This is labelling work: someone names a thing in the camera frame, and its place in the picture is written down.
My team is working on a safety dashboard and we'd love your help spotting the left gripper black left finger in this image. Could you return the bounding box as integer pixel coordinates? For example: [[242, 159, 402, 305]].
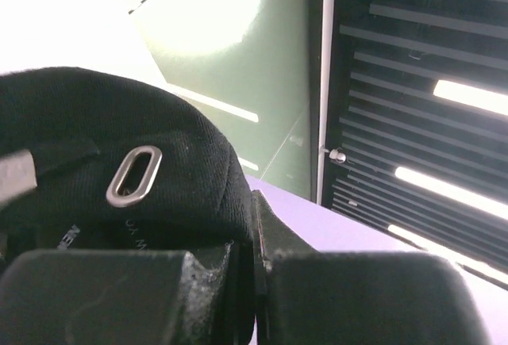
[[1, 243, 254, 344]]

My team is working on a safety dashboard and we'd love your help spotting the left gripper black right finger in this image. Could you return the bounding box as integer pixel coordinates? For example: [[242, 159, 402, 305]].
[[252, 191, 490, 344]]

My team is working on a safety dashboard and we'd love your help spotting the black baseball cap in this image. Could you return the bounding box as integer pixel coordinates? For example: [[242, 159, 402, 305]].
[[1, 67, 253, 269]]

